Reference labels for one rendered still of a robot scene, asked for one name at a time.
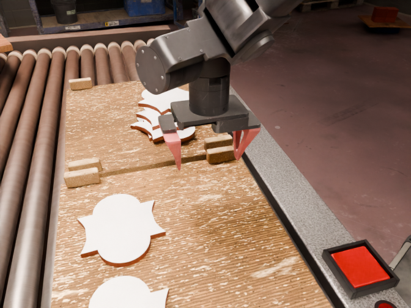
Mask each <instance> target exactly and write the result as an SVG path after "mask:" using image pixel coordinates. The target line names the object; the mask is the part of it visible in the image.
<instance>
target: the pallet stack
mask: <svg viewBox="0 0 411 308"><path fill-rule="evenodd" d="M344 1H349V0H303V1H302V2H301V3H300V4H299V5H298V6H297V7H299V8H300V10H299V12H301V13H305V12H316V11H323V10H331V9H340V8H346V7H354V6H360V5H362V4H363V0H354V1H353V4H346V5H338V4H339V2H344ZM320 4H327V7H323V8H318V9H311V6H314V5H320Z"/></svg>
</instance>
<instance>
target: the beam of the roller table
mask: <svg viewBox="0 0 411 308"><path fill-rule="evenodd" d="M229 94H230V95H235V96H236V97H237V98H238V99H239V100H240V101H241V102H242V104H243V105H244V106H245V107H246V108H247V110H250V109H249V107H248V106H247V105H246V104H245V102H244V101H243V100H242V99H241V98H240V96H239V95H238V94H237V92H236V91H235V90H234V89H233V88H232V86H231V85H230V87H229ZM250 111H251V110H250ZM242 158H243V160H244V162H245V163H246V165H247V166H248V168H249V170H250V171H251V173H252V174H253V176H254V178H255V179H256V181H257V182H258V184H259V186H260V187H261V189H262V190H263V192H264V194H265V195H266V197H267V198H268V200H269V202H270V203H271V205H272V207H273V208H274V210H275V211H276V213H277V215H278V216H279V218H280V220H281V221H282V223H283V224H284V226H285V228H286V229H287V231H288V232H289V234H290V236H291V237H292V239H293V240H294V242H295V244H296V245H297V247H298V248H299V250H300V252H301V253H302V255H303V256H304V258H305V260H306V261H307V263H308V265H309V266H310V268H311V269H312V271H313V273H314V274H315V276H316V277H317V279H318V281H319V282H320V284H321V286H322V287H323V289H324V290H325V292H326V294H327V295H328V297H329V298H330V300H331V302H332V303H333V305H334V306H335V308H374V305H375V303H376V302H377V301H379V300H386V301H389V302H391V303H393V304H394V305H395V306H396V307H397V308H410V307H409V306H408V305H407V304H406V303H405V301H404V300H403V299H402V298H401V297H400V295H399V294H398V293H397V291H396V290H395V289H394V288H389V289H387V290H383V291H379V292H376V293H373V294H370V295H366V296H362V297H359V298H355V299H351V300H350V299H349V297H348V296H347V294H346V293H345V291H344V290H343V288H342V286H341V285H340V284H339V282H338V281H337V279H336V277H335V276H334V275H333V273H332V272H331V270H330V269H329V267H328V266H327V264H326V263H325V261H324V260H323V258H322V253H323V250H324V249H328V248H333V247H336V246H340V245H344V244H348V243H353V242H356V241H355V239H354V238H353V237H352V235H351V234H350V233H349V232H348V231H347V229H346V228H345V227H344V226H343V224H342V223H341V222H340V220H339V219H338V218H337V217H336V216H335V214H334V213H333V212H332V211H331V209H330V208H329V207H328V206H327V204H326V203H325V202H324V201H323V200H322V198H321V197H320V195H318V193H317V192H316V191H315V189H314V188H313V187H312V186H311V185H310V183H309V182H308V181H307V179H306V178H305V177H304V176H303V175H302V173H301V172H300V171H299V170H298V169H297V167H296V166H295V164H294V163H293V162H292V161H291V160H290V158H289V157H288V156H287V155H286V154H285V152H284V151H283V150H282V148H281V147H280V146H279V145H278V144H277V142H276V141H275V140H274V138H272V136H271V135H270V133H269V132H268V131H267V130H266V129H265V127H264V126H263V125H262V124H261V130H260V132H259V133H258V134H257V136H256V137H255V138H254V139H253V140H252V141H251V143H250V144H249V145H248V147H247V148H246V149H245V151H244V153H243V154H242Z"/></svg>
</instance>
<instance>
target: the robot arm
mask: <svg viewBox="0 0 411 308"><path fill-rule="evenodd" d="M302 1H303V0H204V1H203V2H202V4H201V5H200V7H199V9H198V10H197V12H198V13H199V15H200V18H198V19H195V20H190V21H187V22H186V23H185V25H184V27H185V28H184V29H180V30H178V31H174V32H170V33H168V34H164V35H161V36H159V37H157V38H156V39H155V40H153V41H152V43H151V44H149V45H144V46H141V47H140V48H138V50H137V52H136V56H135V66H136V72H137V74H138V77H139V80H140V82H141V83H142V85H143V86H144V88H145V89H146V90H147V91H148V92H150V93H151V94H154V95H159V94H162V93H164V92H167V91H169V90H173V89H175V88H178V87H180V86H183V85H186V84H188V92H189V100H182V101H173V102H171V103H170V105H171V113H172V114H165V115H160V116H158V124H159V126H160V129H161V132H162V134H163V137H164V140H165V142H166V145H167V146H168V148H169V149H170V151H171V153H172V154H173V156H174V159H175V162H176V166H177V168H178V171H180V170H181V141H180V137H179V135H178V134H177V128H176V125H175V123H176V122H177V126H178V128H179V130H182V131H183V128H187V127H195V126H200V125H208V124H212V125H211V128H212V130H213V132H214V133H217V134H219V133H227V132H232V131H233V138H234V156H235V158H236V160H237V161H238V160H239V159H240V158H241V156H242V154H243V153H244V151H245V149H246V148H247V147H248V145H249V144H250V143H251V141H252V140H253V139H254V138H255V137H256V136H257V134H258V133H259V132H260V130H261V122H260V121H259V120H258V119H257V117H256V116H255V115H254V114H253V113H252V112H251V111H250V110H247V108H246V107H245V106H244V105H243V104H242V102H241V101H240V100H239V99H238V98H237V97H236V96H235V95H230V94H229V87H230V72H231V66H233V65H236V64H239V63H241V62H246V61H249V60H251V59H254V58H256V57H259V56H261V55H262V54H263V53H264V52H265V51H267V50H268V49H269V48H270V47H271V46H272V45H273V44H274V42H275V39H274V38H273V33H274V32H275V31H276V30H277V29H278V28H279V27H281V26H282V25H283V24H284V23H285V22H286V21H287V20H288V19H290V18H291V16H290V15H289V13H290V12H291V11H292V10H293V9H294V8H296V7H297V6H298V5H299V4H300V3H301V2H302ZM242 131H243V138H242V140H241V143H240V137H241V134H242Z"/></svg>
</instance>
